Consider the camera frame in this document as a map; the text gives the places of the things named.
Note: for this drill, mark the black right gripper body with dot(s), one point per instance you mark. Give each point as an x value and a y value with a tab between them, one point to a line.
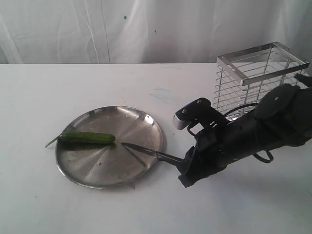
208	142

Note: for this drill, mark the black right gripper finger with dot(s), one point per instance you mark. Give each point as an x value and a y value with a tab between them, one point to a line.
192	161
189	178

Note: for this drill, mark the black handled serrated knife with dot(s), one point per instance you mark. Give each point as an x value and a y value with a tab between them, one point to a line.
173	160

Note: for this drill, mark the green cucumber with stem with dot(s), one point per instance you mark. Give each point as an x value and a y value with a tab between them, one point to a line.
84	137

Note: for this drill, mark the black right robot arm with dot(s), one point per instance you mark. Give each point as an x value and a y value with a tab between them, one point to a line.
283	117

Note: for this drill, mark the round steel plate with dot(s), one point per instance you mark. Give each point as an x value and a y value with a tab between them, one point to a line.
102	166

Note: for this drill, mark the white backdrop curtain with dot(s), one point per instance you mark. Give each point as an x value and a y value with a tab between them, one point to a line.
147	31

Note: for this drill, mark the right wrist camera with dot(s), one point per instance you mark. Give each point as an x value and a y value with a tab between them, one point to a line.
198	111

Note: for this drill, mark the wire mesh utensil holder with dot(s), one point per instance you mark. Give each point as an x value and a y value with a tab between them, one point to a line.
246	76

